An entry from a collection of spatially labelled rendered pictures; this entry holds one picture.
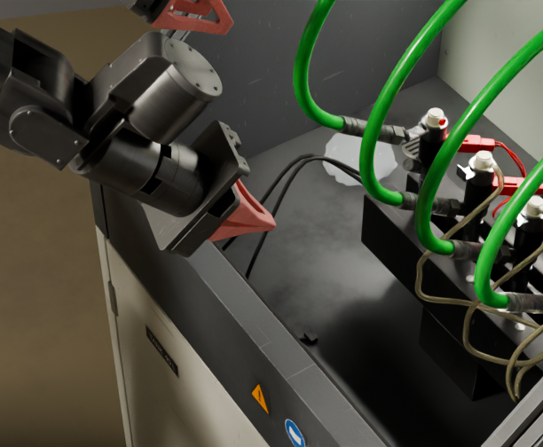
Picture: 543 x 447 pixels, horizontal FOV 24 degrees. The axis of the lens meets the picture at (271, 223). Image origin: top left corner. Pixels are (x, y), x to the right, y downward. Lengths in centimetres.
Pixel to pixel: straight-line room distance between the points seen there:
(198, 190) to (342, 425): 37
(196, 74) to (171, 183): 10
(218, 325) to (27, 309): 128
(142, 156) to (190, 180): 5
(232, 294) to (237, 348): 6
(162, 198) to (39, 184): 193
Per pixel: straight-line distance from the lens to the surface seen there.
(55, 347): 262
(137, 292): 168
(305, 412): 133
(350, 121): 130
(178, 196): 103
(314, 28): 119
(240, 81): 165
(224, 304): 141
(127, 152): 99
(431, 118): 138
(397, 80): 117
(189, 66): 97
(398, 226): 145
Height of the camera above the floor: 202
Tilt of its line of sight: 46 degrees down
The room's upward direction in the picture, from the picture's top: straight up
